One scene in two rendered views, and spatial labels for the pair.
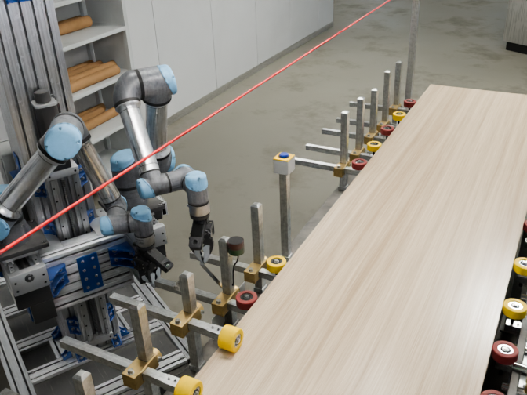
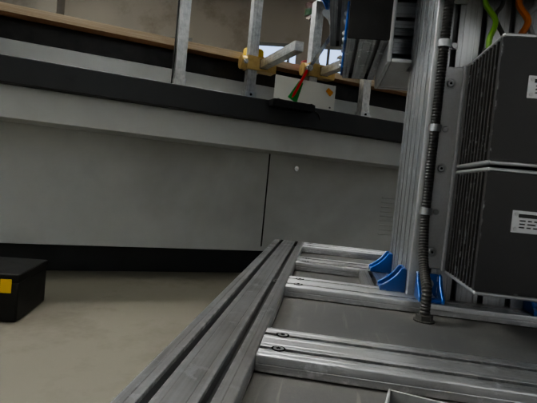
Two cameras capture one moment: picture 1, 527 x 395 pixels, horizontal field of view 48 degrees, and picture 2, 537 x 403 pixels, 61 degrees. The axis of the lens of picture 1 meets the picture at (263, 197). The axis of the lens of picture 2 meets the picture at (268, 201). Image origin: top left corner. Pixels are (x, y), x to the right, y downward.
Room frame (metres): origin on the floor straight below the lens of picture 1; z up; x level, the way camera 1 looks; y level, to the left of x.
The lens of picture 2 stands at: (3.31, 1.17, 0.40)
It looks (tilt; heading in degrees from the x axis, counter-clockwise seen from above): 3 degrees down; 219
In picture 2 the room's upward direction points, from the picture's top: 5 degrees clockwise
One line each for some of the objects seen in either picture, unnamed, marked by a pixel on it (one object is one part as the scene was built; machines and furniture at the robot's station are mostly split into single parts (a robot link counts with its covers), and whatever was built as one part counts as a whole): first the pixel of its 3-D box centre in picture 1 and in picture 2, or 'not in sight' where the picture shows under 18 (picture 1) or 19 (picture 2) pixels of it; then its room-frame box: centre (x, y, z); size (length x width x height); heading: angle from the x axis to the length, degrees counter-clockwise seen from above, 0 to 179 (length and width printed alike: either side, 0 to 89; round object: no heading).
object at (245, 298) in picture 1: (247, 307); not in sight; (1.75, 0.08, 0.85); 0.08 x 0.08 x 0.11
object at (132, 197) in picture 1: (129, 192); not in sight; (2.27, 0.58, 1.09); 0.15 x 0.15 x 0.10
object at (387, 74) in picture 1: (385, 106); not in sight; (3.60, -0.80, 0.92); 0.03 x 0.03 x 0.48; 62
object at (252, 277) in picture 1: (256, 269); (256, 65); (2.04, 0.04, 0.83); 0.13 x 0.06 x 0.05; 152
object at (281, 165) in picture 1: (284, 164); not in sight; (2.29, -0.09, 1.18); 0.07 x 0.07 x 0.08; 62
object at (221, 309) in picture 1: (227, 299); (316, 72); (1.82, 0.16, 0.85); 0.13 x 0.06 x 0.05; 152
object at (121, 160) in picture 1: (126, 167); not in sight; (2.28, 0.57, 1.20); 0.13 x 0.12 x 0.14; 116
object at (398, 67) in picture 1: (396, 96); not in sight; (3.82, -0.92, 0.91); 0.03 x 0.03 x 0.48; 62
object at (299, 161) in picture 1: (324, 166); not in sight; (2.95, -0.34, 0.84); 0.43 x 0.03 x 0.04; 62
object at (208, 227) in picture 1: (201, 226); not in sight; (1.87, 0.23, 1.15); 0.09 x 0.08 x 0.12; 172
